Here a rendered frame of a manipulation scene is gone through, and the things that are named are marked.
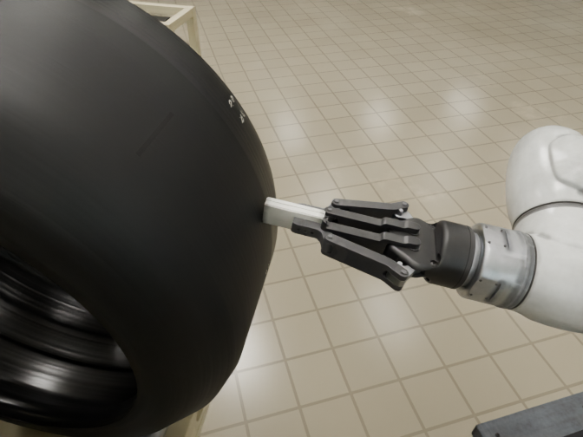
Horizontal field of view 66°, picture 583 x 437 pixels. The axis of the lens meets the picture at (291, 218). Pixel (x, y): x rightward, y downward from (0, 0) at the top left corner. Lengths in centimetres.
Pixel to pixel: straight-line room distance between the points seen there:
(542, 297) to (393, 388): 134
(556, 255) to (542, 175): 13
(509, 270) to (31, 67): 48
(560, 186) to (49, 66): 55
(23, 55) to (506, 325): 201
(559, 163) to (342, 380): 136
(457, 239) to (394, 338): 147
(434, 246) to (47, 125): 40
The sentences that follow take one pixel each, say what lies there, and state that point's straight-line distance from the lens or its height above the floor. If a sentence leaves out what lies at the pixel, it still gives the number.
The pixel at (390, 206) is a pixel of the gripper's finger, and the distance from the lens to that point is 56.
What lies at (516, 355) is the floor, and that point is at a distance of 208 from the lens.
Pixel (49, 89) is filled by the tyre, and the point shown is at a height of 144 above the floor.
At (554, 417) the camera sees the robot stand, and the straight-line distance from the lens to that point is 118.
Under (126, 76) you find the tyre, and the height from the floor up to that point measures 142.
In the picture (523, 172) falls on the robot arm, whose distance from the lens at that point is 65.
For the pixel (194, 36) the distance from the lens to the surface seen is 298.
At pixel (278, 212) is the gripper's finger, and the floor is 126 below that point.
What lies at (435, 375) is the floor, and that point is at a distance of 191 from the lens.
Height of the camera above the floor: 159
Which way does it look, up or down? 41 degrees down
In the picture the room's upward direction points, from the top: 1 degrees clockwise
